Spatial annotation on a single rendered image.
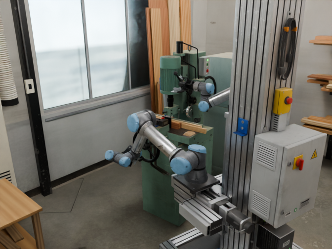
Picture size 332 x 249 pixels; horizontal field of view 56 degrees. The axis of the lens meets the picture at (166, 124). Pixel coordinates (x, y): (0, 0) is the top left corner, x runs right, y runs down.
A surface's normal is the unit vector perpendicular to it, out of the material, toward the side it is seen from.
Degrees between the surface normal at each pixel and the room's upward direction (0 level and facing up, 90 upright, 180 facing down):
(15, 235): 0
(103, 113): 90
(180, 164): 94
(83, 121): 90
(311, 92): 90
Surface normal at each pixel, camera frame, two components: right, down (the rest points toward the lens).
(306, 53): -0.66, 0.26
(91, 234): 0.00, -0.94
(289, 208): 0.55, 0.26
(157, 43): 0.74, 0.17
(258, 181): -0.84, 0.18
